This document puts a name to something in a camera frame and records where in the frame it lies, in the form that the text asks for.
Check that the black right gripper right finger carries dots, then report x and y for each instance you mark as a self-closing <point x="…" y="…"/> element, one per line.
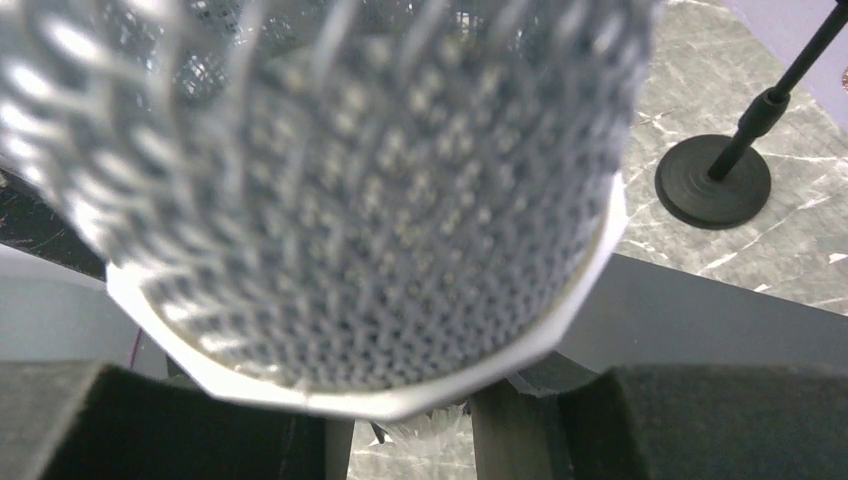
<point x="668" y="422"/>

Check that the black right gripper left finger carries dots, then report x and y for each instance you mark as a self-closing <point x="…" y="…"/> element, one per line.
<point x="90" y="420"/>

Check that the tall black microphone stand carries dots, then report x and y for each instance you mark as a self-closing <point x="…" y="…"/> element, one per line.
<point x="719" y="182"/>

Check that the white microphone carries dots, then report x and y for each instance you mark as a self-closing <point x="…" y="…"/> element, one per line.
<point x="361" y="209"/>

